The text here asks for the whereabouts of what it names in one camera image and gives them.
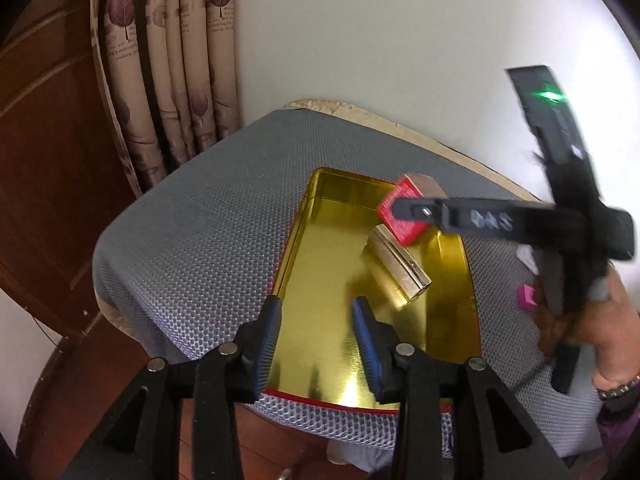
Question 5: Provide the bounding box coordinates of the red small box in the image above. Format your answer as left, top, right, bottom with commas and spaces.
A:
376, 174, 447, 247

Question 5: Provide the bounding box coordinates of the right hand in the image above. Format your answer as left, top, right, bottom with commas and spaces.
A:
534, 266, 640, 390

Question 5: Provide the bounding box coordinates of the pink small block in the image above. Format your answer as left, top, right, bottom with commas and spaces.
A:
516, 284, 537, 312

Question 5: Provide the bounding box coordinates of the black wrist bracelet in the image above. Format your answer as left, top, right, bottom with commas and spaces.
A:
594, 374, 640, 403

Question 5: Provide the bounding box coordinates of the gold rectangular box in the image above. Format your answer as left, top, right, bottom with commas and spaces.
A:
366, 224, 432, 304

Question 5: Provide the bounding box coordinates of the beige patterned curtain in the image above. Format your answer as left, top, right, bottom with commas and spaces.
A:
90, 0, 240, 195

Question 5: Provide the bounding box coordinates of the grey mesh mat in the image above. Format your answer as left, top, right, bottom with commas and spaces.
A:
92, 107, 601, 457

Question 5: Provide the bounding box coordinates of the brown wooden door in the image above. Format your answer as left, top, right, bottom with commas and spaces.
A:
1, 0, 134, 479

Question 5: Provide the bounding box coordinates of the red tin with gold interior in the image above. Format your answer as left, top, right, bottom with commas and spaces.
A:
261, 166, 483, 416

